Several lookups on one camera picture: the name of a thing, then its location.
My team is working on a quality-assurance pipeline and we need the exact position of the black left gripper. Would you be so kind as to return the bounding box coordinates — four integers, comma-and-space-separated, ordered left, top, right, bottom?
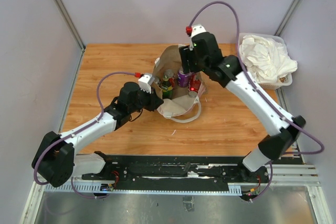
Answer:
129, 86, 164, 113

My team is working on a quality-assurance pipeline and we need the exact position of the red cola can right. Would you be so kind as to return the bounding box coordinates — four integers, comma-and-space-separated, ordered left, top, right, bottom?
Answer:
188, 74, 202, 97

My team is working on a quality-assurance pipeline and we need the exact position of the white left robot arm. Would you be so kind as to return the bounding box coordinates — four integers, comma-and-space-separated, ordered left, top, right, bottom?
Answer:
31, 82, 163, 187

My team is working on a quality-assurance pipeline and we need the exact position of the red cola can left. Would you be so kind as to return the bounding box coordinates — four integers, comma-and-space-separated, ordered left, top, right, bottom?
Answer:
164, 69, 175, 86

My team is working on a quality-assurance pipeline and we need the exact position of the aluminium frame post left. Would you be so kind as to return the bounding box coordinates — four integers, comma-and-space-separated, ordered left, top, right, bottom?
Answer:
38, 0, 87, 51

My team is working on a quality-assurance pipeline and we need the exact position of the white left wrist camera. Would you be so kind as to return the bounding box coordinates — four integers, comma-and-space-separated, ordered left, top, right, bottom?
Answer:
138, 73, 154, 94

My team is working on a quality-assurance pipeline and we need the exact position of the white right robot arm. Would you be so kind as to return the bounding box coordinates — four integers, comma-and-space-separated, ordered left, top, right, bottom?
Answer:
179, 31, 306, 182

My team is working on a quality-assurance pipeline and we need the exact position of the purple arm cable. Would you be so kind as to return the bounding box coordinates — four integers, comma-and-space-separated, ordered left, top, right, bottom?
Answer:
34, 71, 142, 200
185, 1, 325, 204

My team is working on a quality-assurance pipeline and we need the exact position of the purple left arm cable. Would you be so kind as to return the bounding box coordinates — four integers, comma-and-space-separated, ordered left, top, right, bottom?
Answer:
34, 71, 142, 200

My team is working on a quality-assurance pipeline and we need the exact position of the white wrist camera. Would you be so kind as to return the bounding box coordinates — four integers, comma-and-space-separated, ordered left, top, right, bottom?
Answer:
185, 24, 206, 38
138, 73, 154, 94

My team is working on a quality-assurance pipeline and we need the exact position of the burlap canvas tote bag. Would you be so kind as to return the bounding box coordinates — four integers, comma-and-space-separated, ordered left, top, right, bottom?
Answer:
152, 44, 206, 123

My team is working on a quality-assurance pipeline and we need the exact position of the white plastic basket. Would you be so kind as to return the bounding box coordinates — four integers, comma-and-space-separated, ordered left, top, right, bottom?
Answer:
236, 32, 293, 88

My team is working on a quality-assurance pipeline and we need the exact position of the red cola can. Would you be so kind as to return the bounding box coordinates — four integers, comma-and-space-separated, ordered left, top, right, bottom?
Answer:
188, 74, 202, 97
164, 69, 175, 86

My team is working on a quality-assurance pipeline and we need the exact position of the aluminium frame post right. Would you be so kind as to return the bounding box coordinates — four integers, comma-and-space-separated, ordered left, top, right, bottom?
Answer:
274, 0, 302, 37

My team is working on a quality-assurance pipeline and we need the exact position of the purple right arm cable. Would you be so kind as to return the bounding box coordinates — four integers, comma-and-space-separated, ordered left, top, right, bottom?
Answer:
185, 1, 325, 204

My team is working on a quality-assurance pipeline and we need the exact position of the white crumpled cloth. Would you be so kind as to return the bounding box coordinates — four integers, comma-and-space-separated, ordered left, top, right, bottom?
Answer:
240, 34, 298, 84

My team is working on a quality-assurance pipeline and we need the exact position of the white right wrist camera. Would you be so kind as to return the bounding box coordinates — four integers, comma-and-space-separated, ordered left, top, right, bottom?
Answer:
185, 24, 206, 38

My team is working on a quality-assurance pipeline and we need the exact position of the green glass bottle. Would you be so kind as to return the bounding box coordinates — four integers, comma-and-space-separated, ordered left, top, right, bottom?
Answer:
161, 74, 173, 99

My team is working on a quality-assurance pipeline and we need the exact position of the purple Fanta can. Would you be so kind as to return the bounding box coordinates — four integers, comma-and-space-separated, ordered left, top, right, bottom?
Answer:
177, 67, 191, 88

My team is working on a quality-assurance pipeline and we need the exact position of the aluminium frame post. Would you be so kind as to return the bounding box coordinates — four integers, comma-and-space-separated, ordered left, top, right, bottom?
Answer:
274, 0, 302, 37
38, 0, 87, 51

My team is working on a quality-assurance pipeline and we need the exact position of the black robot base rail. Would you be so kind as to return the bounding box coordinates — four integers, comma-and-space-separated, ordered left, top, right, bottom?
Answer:
80, 155, 269, 194

